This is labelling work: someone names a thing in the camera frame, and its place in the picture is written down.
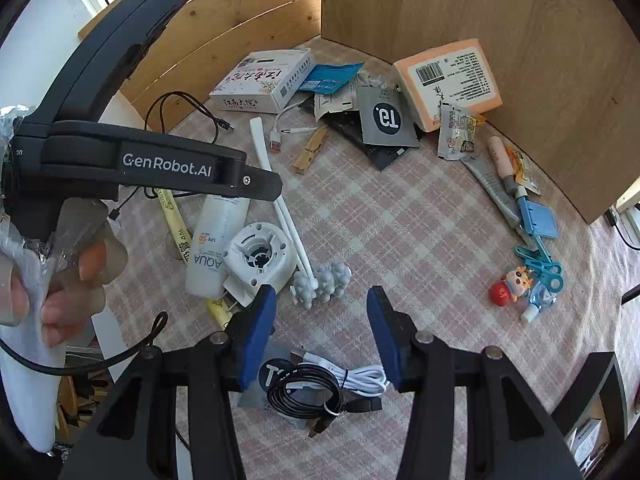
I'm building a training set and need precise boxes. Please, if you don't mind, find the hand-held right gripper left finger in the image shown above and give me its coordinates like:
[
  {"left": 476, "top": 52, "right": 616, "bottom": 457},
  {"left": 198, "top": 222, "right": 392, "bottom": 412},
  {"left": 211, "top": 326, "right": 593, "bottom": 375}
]
[{"left": 59, "top": 284, "right": 277, "bottom": 480}]

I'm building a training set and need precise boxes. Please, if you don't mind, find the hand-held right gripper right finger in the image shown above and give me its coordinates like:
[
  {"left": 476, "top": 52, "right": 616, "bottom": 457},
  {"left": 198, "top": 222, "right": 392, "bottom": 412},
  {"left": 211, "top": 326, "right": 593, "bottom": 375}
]
[{"left": 366, "top": 286, "right": 583, "bottom": 480}]

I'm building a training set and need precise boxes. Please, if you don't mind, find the white round plastic device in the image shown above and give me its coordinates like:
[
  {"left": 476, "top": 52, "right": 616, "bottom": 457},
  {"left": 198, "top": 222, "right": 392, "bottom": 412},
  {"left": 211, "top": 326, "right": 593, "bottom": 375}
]
[{"left": 221, "top": 221, "right": 304, "bottom": 307}]

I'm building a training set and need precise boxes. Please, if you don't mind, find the grey sachet with dark circle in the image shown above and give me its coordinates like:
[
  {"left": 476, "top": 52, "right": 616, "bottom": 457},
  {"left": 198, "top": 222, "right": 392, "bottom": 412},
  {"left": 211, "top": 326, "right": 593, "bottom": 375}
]
[
  {"left": 237, "top": 355, "right": 301, "bottom": 411},
  {"left": 355, "top": 85, "right": 421, "bottom": 149}
]

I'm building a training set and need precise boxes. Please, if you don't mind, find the pink checked tablecloth desktop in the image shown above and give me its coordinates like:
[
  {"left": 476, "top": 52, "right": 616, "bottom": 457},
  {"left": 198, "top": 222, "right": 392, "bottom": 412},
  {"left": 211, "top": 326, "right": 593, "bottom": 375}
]
[{"left": 97, "top": 35, "right": 640, "bottom": 480}]

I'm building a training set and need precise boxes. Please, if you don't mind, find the person's left hand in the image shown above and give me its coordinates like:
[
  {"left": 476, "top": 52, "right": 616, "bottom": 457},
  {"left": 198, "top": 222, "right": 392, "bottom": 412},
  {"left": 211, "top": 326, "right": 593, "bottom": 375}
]
[{"left": 0, "top": 242, "right": 108, "bottom": 348}]

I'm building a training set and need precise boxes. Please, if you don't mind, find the white sunscreen bottle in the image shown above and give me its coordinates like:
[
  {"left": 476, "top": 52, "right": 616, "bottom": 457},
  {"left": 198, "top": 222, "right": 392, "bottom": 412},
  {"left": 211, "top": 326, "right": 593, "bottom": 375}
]
[{"left": 184, "top": 194, "right": 252, "bottom": 299}]

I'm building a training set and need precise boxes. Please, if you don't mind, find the white floral printed box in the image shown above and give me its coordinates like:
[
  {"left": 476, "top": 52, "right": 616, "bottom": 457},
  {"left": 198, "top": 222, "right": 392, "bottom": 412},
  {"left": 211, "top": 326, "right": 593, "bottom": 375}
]
[{"left": 209, "top": 49, "right": 317, "bottom": 114}]

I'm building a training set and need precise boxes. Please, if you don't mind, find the wooden slat board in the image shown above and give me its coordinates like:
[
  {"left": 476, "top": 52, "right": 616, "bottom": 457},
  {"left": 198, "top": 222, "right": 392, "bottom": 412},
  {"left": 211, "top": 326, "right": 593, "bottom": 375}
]
[{"left": 77, "top": 0, "right": 323, "bottom": 133}]

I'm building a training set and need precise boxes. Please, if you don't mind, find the wooden clothespin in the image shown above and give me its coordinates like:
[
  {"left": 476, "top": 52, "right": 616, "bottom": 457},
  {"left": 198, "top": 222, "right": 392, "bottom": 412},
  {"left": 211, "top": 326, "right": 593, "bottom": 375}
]
[{"left": 292, "top": 126, "right": 331, "bottom": 176}]

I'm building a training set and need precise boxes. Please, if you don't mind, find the teal plastic clip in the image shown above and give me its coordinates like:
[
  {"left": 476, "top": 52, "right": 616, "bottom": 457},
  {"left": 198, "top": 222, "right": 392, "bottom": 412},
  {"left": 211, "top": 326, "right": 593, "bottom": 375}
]
[{"left": 513, "top": 241, "right": 567, "bottom": 292}]

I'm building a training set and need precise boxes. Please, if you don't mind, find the grey tube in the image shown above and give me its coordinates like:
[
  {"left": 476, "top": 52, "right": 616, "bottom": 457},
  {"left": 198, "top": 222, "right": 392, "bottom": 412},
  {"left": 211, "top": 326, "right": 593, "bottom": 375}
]
[{"left": 461, "top": 154, "right": 532, "bottom": 242}]

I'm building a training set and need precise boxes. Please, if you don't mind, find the white torn packet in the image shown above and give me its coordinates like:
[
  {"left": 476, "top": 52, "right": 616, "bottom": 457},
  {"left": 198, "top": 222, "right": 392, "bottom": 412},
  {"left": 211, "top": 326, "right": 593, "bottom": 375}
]
[{"left": 313, "top": 91, "right": 359, "bottom": 122}]

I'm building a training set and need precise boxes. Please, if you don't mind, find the blue packet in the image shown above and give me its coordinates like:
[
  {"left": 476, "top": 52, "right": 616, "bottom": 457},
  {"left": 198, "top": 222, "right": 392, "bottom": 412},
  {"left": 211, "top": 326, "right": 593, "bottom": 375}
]
[{"left": 299, "top": 63, "right": 364, "bottom": 94}]

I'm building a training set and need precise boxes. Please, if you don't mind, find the blue phone stand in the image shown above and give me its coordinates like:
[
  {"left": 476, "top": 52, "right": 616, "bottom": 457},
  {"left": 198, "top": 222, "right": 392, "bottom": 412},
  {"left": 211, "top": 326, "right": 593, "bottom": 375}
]
[{"left": 516, "top": 196, "right": 559, "bottom": 242}]

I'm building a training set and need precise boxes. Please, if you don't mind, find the peach tube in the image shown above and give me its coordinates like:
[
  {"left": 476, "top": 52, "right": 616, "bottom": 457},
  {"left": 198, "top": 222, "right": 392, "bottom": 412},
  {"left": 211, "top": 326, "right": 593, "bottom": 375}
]
[{"left": 488, "top": 135, "right": 527, "bottom": 197}]

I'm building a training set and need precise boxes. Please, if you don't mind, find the small snack sachet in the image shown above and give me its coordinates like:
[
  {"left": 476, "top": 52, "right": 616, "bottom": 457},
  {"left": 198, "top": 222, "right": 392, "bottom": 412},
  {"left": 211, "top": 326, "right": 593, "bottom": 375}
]
[{"left": 436, "top": 102, "right": 479, "bottom": 162}]

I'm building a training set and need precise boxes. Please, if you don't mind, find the small orange packet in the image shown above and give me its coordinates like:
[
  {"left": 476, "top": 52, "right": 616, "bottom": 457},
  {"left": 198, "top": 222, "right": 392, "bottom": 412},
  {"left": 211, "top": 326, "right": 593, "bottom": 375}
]
[{"left": 504, "top": 146, "right": 542, "bottom": 197}]

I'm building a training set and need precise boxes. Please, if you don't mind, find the small white box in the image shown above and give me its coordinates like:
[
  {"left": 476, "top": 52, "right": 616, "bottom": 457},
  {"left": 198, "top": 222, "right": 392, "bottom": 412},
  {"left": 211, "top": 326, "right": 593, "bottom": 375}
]
[{"left": 569, "top": 416, "right": 604, "bottom": 467}]

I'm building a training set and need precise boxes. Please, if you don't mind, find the white cloth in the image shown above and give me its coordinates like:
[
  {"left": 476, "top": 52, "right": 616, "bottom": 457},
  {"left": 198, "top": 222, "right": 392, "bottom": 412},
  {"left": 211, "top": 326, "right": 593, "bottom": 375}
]
[{"left": 0, "top": 247, "right": 67, "bottom": 454}]

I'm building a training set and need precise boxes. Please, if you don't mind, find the orange tissue pack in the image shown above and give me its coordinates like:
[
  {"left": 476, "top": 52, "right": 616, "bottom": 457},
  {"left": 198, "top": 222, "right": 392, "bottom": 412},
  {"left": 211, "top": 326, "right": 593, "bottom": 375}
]
[{"left": 391, "top": 38, "right": 504, "bottom": 134}]

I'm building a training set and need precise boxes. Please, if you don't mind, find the wooden upright panel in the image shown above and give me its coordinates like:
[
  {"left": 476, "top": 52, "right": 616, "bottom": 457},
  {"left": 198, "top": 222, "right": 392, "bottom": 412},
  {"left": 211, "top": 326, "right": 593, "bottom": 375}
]
[{"left": 320, "top": 0, "right": 640, "bottom": 225}]

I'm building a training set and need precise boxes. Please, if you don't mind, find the black coiled cable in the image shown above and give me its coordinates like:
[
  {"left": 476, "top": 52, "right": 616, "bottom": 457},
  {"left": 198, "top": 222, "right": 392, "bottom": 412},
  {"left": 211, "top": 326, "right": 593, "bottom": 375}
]
[{"left": 266, "top": 365, "right": 383, "bottom": 438}]

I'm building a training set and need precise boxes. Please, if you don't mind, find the black USB cable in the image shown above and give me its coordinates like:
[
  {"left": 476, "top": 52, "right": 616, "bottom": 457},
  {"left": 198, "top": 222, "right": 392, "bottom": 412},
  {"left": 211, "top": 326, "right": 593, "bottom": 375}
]
[{"left": 109, "top": 91, "right": 237, "bottom": 222}]

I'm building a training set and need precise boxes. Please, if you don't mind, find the white USB cable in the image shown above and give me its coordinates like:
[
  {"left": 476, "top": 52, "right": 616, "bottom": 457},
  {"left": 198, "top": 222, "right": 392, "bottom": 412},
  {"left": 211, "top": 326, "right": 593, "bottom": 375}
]
[{"left": 269, "top": 94, "right": 322, "bottom": 155}]

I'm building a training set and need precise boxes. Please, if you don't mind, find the cartoon figure keychain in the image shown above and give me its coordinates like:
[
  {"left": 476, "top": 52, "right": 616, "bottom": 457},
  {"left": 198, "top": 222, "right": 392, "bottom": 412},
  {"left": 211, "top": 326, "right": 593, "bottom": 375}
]
[{"left": 486, "top": 266, "right": 537, "bottom": 307}]

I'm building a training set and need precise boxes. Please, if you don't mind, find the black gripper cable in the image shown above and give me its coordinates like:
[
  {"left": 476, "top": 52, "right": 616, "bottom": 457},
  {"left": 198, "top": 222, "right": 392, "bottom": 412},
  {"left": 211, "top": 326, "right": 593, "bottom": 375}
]
[{"left": 0, "top": 311, "right": 169, "bottom": 377}]

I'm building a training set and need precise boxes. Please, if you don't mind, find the black shelf frame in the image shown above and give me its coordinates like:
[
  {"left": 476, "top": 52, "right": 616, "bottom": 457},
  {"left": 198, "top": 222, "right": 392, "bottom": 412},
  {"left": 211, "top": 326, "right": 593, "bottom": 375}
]
[{"left": 549, "top": 351, "right": 632, "bottom": 480}]

